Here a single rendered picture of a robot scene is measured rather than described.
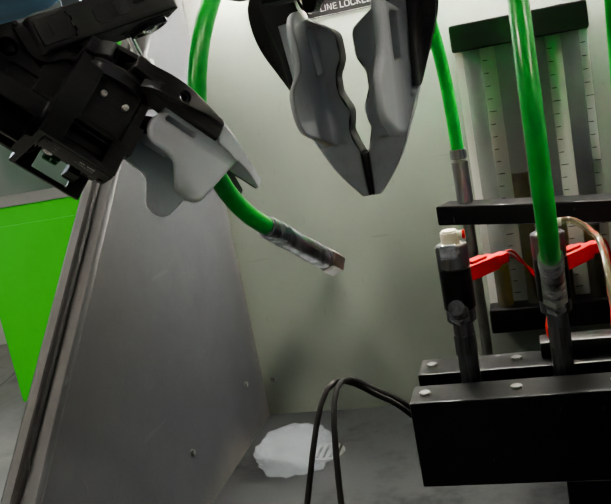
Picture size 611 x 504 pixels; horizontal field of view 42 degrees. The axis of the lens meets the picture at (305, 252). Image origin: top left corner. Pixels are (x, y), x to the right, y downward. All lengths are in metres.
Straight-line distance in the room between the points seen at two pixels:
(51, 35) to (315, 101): 0.21
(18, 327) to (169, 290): 2.95
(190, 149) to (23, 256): 3.15
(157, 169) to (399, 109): 0.25
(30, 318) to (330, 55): 3.40
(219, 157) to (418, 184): 0.46
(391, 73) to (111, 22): 0.24
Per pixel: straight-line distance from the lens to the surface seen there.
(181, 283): 0.89
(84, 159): 0.51
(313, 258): 0.65
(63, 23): 0.55
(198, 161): 0.55
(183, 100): 0.54
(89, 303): 0.73
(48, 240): 3.59
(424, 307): 1.02
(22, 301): 3.74
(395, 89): 0.38
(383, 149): 0.39
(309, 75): 0.38
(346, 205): 1.00
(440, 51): 0.87
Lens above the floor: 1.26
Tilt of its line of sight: 12 degrees down
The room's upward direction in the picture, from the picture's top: 11 degrees counter-clockwise
